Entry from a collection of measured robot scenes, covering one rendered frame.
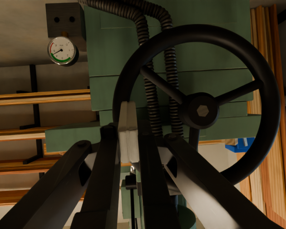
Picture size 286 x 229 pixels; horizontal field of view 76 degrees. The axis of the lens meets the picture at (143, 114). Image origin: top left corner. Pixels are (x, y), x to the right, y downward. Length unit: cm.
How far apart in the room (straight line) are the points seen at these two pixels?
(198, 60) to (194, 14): 12
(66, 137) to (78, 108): 267
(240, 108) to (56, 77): 306
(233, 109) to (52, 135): 48
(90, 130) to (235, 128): 39
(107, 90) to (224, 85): 31
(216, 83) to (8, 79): 349
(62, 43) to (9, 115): 329
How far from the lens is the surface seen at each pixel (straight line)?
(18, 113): 363
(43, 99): 287
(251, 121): 58
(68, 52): 46
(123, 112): 17
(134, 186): 83
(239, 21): 61
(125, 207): 94
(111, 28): 53
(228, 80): 55
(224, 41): 35
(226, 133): 55
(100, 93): 49
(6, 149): 383
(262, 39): 198
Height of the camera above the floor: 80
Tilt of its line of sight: 2 degrees up
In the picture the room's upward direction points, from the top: 176 degrees clockwise
